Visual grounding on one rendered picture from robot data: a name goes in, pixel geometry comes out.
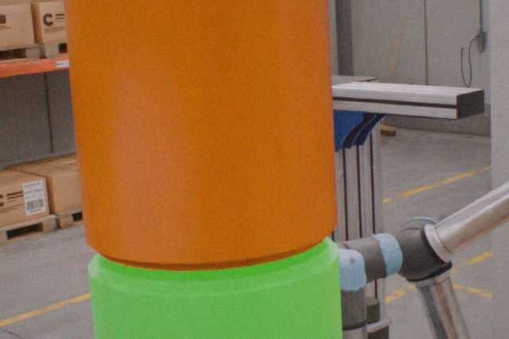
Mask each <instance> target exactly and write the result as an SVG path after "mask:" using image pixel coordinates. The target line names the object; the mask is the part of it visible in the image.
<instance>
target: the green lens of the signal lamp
mask: <svg viewBox="0 0 509 339"><path fill-rule="evenodd" d="M87 270H88V276H89V281H90V288H91V304H92V313H93V320H94V329H95V339H342V329H341V291H340V255H339V249H338V245H337V244H336V243H334V242H333V241H332V240H331V239H330V238H328V237H327V236H326V237H325V238H324V240H323V241H322V242H321V243H320V244H318V245H317V246H315V247H312V248H310V249H309V250H308V251H305V252H302V253H300V254H297V255H294V256H291V257H289V258H286V259H281V260H277V261H273V262H269V263H262V264H258V265H254V266H249V267H237V268H231V269H224V270H214V271H153V270H147V269H141V268H136V267H126V266H124V265H122V264H119V263H114V262H111V261H109V260H107V259H105V258H104V257H102V256H101V255H100V254H99V253H98V254H97V255H95V256H94V257H93V258H92V260H91V262H90V263H89V264H88V265H87Z"/></svg>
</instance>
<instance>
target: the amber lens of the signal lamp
mask: <svg viewBox="0 0 509 339"><path fill-rule="evenodd" d="M64 16H65V25H66V41H67V49H68V65H69V73H70V81H71V90H72V106H73V114H74V123H75V132H76V148H77V156H78V164H79V172H80V188H81V205H82V214H83V222H84V237H85V241H86V245H87V246H89V247H91V248H92V249H93V250H95V251H97V252H98V253H99V254H100V255H101V256H102V257H104V258H105V259H107V260H109V261H111V262H114V263H119V264H122V265H124V266H126V267H136V268H141V269H147V270H153V271H214V270H224V269H231V268H237V267H249V266H254V265H258V264H262V263H269V262H273V261H277V260H281V259H286V258H289V257H291V256H294V255H297V254H300V253H302V252H305V251H308V250H309V249H310V248H312V247H315V246H317V245H318V244H320V243H321V242H322V241H323V240H324V238H325V237H326V236H327V235H328V234H330V233H331V232H332V231H333V229H335V228H336V227H337V226H338V216H337V197H336V159H335V140H334V121H333V101H332V65H331V45H330V27H329V8H328V0H64Z"/></svg>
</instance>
